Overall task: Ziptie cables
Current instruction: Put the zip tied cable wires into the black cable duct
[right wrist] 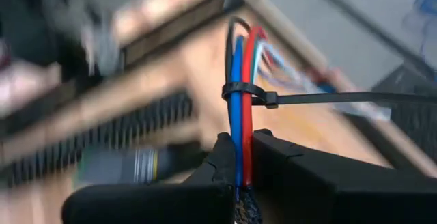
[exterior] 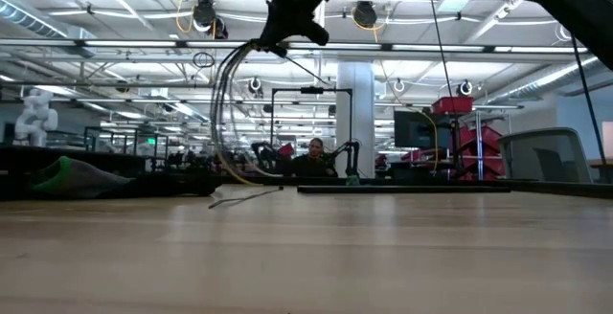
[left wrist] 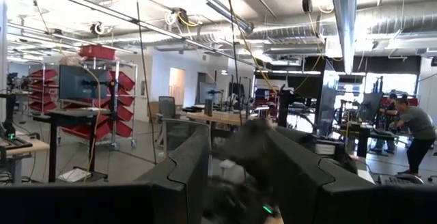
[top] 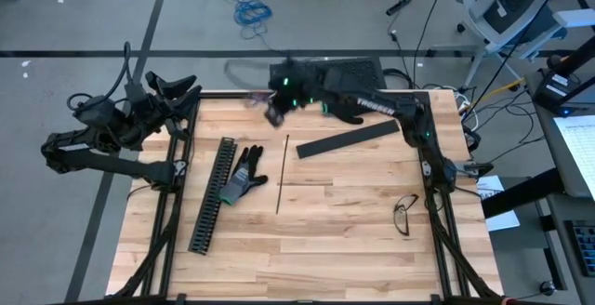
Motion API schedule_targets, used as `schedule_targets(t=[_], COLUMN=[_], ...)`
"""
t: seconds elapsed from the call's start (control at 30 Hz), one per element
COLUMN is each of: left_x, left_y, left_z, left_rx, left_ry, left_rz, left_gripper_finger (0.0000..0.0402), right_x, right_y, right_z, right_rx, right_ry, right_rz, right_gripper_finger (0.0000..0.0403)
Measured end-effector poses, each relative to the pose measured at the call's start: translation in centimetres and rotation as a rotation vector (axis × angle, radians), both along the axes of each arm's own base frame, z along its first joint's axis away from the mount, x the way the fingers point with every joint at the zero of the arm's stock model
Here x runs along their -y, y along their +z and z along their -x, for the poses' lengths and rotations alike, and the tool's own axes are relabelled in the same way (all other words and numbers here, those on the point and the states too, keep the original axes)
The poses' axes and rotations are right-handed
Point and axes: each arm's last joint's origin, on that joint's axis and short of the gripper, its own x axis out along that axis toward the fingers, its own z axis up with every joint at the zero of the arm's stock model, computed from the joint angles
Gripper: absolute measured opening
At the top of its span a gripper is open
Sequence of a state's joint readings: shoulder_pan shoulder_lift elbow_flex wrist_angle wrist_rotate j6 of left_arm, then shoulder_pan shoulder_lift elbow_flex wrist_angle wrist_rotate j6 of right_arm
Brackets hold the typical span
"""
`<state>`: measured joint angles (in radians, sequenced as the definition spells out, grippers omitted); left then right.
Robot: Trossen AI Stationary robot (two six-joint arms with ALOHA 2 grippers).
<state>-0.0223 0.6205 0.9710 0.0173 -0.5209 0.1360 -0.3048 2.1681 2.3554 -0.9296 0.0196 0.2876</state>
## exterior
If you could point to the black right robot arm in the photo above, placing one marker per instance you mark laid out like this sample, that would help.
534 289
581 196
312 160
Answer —
574 3

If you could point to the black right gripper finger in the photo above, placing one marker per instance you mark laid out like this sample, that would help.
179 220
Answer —
275 47

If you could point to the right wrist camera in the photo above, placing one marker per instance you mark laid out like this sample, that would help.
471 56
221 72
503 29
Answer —
318 33

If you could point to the red lidded tote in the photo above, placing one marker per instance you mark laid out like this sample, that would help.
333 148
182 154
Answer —
452 105

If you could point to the red storage bin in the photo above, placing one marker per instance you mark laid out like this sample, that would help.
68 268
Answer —
488 137
493 165

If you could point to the person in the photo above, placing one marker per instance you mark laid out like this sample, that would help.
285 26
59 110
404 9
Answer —
313 163

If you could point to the black plastic strip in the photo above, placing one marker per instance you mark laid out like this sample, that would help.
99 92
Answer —
402 189

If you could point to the grey office chair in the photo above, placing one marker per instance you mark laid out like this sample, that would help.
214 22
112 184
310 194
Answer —
546 156

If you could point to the black monitor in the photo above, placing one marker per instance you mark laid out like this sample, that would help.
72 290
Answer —
416 129

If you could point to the silver ceiling air duct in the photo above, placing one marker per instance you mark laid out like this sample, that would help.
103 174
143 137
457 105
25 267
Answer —
541 82
29 17

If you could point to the black aluminium table frame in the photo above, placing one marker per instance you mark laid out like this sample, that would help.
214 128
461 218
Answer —
560 188

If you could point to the black gantry frame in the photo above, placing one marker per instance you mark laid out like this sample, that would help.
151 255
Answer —
311 90

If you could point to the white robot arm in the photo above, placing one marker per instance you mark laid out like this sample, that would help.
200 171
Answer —
36 118

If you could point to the white building column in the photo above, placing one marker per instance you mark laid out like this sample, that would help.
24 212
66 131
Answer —
355 113

